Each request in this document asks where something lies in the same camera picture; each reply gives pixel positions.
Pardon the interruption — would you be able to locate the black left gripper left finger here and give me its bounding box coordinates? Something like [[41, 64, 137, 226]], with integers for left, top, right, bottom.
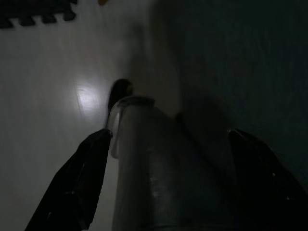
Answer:
[[24, 128, 114, 231]]

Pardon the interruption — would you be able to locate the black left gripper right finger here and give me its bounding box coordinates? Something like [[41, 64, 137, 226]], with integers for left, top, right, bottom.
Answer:
[[227, 128, 308, 231]]

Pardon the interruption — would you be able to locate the black robot left foot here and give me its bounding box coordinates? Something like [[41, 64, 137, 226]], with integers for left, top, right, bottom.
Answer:
[[107, 78, 134, 116]]

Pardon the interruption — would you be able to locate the black puzzle foam mat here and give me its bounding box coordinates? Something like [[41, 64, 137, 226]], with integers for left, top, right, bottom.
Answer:
[[0, 0, 78, 30]]

